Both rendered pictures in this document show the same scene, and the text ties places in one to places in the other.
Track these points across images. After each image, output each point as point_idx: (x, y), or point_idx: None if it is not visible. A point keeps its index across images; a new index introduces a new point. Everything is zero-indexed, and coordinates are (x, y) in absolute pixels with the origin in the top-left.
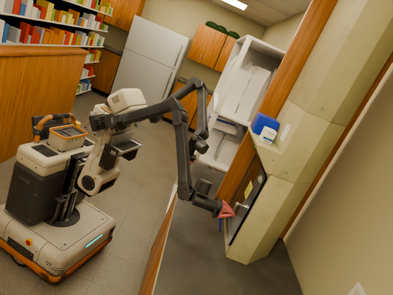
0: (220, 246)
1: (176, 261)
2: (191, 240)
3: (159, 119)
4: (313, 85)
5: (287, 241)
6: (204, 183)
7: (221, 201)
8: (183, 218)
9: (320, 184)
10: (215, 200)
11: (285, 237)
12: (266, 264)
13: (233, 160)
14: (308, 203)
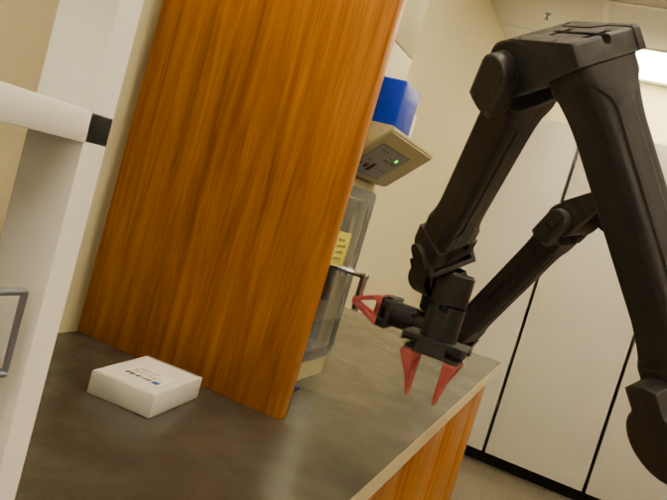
0: (321, 380)
1: (428, 397)
2: (386, 401)
3: (627, 419)
4: (417, 6)
5: (77, 325)
6: None
7: (387, 296)
8: (389, 427)
9: (116, 138)
10: (400, 303)
11: (60, 329)
12: None
13: (336, 238)
14: (100, 201)
